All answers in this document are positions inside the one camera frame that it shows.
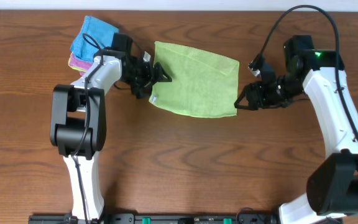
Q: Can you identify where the green microfiber cloth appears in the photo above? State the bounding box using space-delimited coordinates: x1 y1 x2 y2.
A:
149 41 239 118

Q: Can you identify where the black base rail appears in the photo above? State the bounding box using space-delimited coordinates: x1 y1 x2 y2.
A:
28 212 280 224

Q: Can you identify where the purple folded cloth upper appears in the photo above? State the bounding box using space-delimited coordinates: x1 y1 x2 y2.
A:
68 53 92 72

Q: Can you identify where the blue folded cloth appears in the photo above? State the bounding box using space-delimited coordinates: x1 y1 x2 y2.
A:
70 16 119 62

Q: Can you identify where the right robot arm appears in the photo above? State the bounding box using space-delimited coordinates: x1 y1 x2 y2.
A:
239 35 358 223

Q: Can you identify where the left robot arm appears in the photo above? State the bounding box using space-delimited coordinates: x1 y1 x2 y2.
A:
50 49 172 223

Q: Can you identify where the light green folded cloth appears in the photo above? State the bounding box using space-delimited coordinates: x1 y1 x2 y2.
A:
68 64 86 72

